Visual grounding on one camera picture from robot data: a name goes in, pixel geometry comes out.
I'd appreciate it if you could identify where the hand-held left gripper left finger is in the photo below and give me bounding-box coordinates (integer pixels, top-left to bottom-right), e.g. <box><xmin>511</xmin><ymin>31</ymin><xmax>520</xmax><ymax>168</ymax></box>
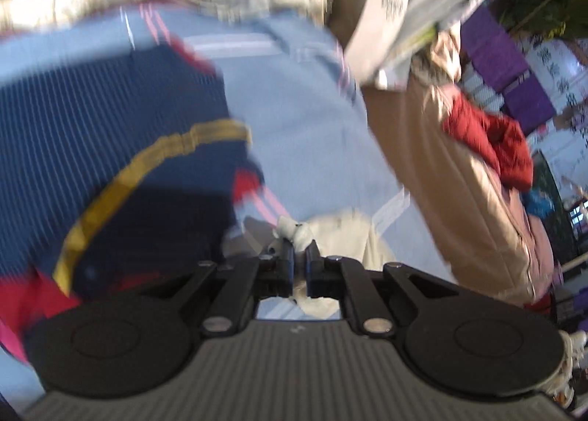
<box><xmin>138</xmin><ymin>241</ymin><xmax>295</xmax><ymax>335</ymax></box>

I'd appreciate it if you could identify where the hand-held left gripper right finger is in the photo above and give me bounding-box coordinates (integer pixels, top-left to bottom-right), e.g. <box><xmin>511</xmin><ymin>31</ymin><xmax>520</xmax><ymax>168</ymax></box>
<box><xmin>306</xmin><ymin>241</ymin><xmax>460</xmax><ymax>336</ymax></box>

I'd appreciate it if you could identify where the cream polka dot shirt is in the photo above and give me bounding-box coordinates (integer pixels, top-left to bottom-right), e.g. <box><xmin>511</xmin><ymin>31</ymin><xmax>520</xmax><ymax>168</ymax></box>
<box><xmin>271</xmin><ymin>210</ymin><xmax>382</xmax><ymax>321</ymax></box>

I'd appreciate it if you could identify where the tan covered massage bed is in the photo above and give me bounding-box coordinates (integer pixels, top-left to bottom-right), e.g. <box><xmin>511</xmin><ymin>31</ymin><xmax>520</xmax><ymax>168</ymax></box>
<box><xmin>361</xmin><ymin>30</ymin><xmax>559</xmax><ymax>309</ymax></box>

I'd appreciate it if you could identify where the red jacket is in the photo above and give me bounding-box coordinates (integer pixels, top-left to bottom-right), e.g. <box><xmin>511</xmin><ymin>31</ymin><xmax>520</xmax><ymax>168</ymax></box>
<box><xmin>442</xmin><ymin>94</ymin><xmax>534</xmax><ymax>192</ymax></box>

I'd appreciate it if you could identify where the blue bag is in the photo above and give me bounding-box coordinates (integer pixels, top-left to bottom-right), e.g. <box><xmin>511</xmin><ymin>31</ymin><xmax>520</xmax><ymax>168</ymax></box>
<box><xmin>526</xmin><ymin>189</ymin><xmax>554</xmax><ymax>220</ymax></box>

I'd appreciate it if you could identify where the navy striped garment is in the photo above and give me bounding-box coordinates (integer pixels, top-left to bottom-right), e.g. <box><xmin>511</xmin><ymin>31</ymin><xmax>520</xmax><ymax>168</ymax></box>
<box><xmin>0</xmin><ymin>35</ymin><xmax>267</xmax><ymax>362</ymax></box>

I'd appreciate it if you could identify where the purple cloth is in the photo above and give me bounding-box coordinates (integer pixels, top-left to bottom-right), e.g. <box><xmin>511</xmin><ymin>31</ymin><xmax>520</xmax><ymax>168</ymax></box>
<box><xmin>503</xmin><ymin>78</ymin><xmax>559</xmax><ymax>134</ymax></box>
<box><xmin>460</xmin><ymin>12</ymin><xmax>531</xmax><ymax>93</ymax></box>

